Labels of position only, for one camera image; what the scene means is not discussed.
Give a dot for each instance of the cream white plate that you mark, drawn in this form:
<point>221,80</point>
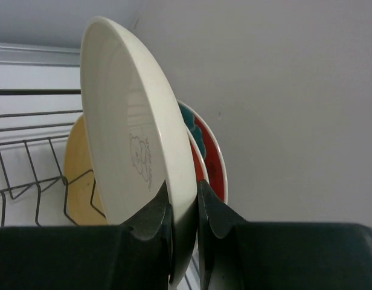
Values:
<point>137,138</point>

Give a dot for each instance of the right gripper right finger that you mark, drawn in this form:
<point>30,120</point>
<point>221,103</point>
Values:
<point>238,254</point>

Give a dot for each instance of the yellow plate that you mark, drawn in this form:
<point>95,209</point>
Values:
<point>83,200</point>

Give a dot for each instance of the wire dish rack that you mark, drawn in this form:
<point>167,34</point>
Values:
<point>34,128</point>

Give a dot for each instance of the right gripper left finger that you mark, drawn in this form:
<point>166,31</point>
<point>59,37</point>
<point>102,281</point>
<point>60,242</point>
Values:
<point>133,255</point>

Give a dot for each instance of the red floral plate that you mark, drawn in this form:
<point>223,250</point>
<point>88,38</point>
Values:
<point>210,150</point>
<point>199,163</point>

